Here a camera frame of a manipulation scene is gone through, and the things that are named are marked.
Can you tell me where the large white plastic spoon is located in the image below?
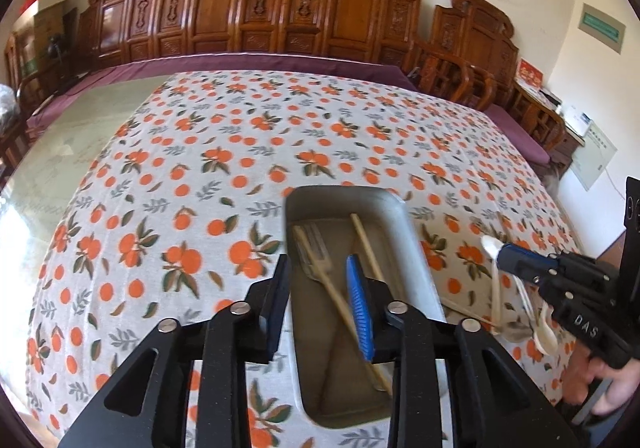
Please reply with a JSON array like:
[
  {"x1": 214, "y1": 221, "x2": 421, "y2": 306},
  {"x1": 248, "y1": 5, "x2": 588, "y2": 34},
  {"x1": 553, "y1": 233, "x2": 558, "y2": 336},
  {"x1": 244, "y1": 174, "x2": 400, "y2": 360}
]
[{"x1": 513, "y1": 277, "x2": 559, "y2": 356}]

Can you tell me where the dark wooden chopstick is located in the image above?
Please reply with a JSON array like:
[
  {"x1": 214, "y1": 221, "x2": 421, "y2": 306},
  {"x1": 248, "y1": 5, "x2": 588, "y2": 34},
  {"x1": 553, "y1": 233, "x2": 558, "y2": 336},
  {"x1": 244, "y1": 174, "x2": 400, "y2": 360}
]
[{"x1": 350, "y1": 213, "x2": 385, "y2": 282}]

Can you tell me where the light bamboo chopstick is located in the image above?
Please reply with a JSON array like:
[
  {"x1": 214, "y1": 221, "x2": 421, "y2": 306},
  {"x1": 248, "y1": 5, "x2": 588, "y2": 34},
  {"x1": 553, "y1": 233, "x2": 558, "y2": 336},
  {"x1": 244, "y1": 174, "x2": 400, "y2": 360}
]
[
  {"x1": 440, "y1": 298, "x2": 500, "y2": 330},
  {"x1": 292, "y1": 225, "x2": 394, "y2": 396}
]

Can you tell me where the metal fork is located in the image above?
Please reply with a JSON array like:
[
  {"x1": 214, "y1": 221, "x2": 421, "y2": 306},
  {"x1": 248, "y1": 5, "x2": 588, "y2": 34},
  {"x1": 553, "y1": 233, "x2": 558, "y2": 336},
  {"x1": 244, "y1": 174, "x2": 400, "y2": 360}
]
[{"x1": 294, "y1": 224, "x2": 333, "y2": 281}]

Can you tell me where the person's right hand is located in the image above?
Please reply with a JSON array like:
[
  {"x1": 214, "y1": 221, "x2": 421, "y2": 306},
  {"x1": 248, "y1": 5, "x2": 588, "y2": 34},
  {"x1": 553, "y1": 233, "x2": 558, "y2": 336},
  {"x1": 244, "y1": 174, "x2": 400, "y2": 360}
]
[{"x1": 562, "y1": 342, "x2": 640, "y2": 417}]

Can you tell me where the purple armchair cushion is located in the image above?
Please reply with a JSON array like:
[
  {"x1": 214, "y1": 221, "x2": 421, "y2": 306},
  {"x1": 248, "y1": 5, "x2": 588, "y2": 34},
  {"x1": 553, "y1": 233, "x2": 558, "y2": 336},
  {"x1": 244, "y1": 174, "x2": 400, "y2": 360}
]
[{"x1": 485, "y1": 104, "x2": 550, "y2": 165}]

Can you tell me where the wooden side table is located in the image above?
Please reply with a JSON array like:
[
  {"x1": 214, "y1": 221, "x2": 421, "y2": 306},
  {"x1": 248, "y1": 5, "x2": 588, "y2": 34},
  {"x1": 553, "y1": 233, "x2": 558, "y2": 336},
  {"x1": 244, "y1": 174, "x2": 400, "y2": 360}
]
[{"x1": 511, "y1": 83, "x2": 585, "y2": 176}]

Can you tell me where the grey metal tray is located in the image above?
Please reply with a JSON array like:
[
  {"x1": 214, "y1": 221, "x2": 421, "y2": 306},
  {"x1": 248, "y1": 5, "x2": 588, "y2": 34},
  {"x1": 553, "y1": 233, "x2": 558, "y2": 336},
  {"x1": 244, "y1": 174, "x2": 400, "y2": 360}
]
[{"x1": 284, "y1": 185, "x2": 445, "y2": 430}]

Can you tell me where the red gift box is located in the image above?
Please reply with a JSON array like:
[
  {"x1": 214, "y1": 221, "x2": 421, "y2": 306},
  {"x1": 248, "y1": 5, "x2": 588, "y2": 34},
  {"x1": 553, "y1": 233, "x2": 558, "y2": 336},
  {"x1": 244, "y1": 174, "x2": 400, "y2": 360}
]
[{"x1": 516, "y1": 58, "x2": 544, "y2": 90}]

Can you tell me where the orange-print tablecloth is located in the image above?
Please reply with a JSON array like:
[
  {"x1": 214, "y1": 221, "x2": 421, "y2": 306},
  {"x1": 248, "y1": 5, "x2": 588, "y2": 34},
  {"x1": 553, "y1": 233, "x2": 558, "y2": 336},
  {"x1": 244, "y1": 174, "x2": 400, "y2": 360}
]
[{"x1": 26, "y1": 70, "x2": 576, "y2": 436}]

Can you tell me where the carved wooden armchair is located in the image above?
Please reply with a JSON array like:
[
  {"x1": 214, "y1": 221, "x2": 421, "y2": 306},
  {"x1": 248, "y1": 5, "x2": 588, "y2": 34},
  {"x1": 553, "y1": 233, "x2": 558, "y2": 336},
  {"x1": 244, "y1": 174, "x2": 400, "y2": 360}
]
[{"x1": 404, "y1": 0, "x2": 569, "y2": 155}]

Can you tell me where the white plastic bag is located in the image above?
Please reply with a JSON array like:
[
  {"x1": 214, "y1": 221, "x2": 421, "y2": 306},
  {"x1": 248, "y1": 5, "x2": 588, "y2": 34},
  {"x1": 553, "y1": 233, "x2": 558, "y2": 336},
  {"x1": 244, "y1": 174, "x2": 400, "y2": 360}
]
[{"x1": 0, "y1": 84, "x2": 21, "y2": 134}]

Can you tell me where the purple sofa cushion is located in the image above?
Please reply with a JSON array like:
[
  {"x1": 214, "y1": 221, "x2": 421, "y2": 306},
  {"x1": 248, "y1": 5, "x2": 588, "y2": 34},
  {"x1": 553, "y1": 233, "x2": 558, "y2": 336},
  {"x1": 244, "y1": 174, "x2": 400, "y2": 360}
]
[{"x1": 27, "y1": 52, "x2": 416, "y2": 142}]

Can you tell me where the carved wooden sofa bench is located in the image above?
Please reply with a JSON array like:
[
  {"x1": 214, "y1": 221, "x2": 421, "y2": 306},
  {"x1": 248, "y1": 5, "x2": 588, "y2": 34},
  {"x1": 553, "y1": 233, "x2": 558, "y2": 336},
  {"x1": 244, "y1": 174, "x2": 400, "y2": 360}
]
[{"x1": 76, "y1": 0, "x2": 421, "y2": 71}]

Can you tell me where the cardboard boxes stack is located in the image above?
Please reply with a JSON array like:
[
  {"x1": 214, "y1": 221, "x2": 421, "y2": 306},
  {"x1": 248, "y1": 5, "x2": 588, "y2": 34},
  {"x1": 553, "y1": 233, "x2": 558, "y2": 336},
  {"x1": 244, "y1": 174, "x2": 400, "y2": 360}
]
[{"x1": 12, "y1": 0, "x2": 68, "y2": 64}]

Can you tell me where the white electrical wall panel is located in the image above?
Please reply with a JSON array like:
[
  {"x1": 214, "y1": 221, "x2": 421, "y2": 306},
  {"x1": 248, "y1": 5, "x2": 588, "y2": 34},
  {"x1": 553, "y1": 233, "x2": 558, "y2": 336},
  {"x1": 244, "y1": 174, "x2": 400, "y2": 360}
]
[{"x1": 570, "y1": 122, "x2": 617, "y2": 191}]

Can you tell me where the green wall sign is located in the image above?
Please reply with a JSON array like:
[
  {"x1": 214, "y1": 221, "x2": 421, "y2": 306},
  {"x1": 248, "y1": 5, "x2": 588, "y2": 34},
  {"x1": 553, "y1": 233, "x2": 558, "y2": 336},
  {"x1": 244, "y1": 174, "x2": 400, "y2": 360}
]
[{"x1": 578, "y1": 4, "x2": 626, "y2": 54}]

